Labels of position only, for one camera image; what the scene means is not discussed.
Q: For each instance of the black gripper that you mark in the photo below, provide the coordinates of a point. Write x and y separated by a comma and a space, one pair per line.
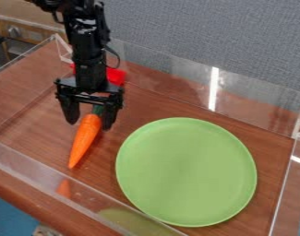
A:
70, 95

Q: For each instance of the red plastic block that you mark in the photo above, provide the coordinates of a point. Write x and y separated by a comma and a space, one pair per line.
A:
115, 75

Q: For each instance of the green round plate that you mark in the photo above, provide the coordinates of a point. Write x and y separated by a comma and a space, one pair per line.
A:
186, 172

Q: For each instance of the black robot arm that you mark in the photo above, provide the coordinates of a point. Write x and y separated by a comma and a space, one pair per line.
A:
87, 35

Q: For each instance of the orange toy carrot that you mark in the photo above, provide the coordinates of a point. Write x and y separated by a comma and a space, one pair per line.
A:
87, 130

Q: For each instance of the clear acrylic enclosure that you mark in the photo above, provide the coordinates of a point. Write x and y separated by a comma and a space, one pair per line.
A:
78, 200

